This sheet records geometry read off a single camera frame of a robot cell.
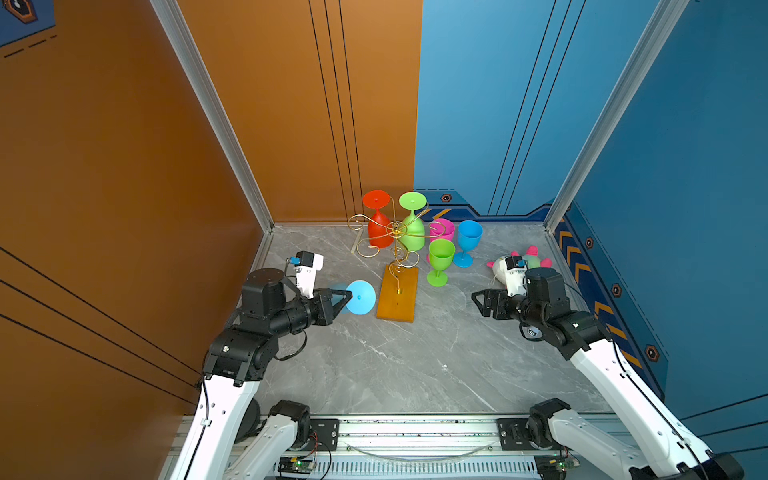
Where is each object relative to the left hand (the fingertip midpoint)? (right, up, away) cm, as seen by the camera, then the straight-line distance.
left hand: (352, 293), depth 63 cm
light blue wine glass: (+2, -1, +2) cm, 3 cm away
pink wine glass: (+24, +16, +33) cm, 44 cm away
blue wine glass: (+34, +13, +34) cm, 50 cm away
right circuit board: (+47, -42, +7) cm, 64 cm away
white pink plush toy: (+57, +6, +41) cm, 71 cm away
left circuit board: (-14, -42, +7) cm, 45 cm away
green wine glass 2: (+15, +16, +21) cm, 30 cm away
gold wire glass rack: (+11, +14, +13) cm, 22 cm away
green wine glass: (+24, +8, +28) cm, 38 cm away
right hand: (+31, -2, +12) cm, 34 cm away
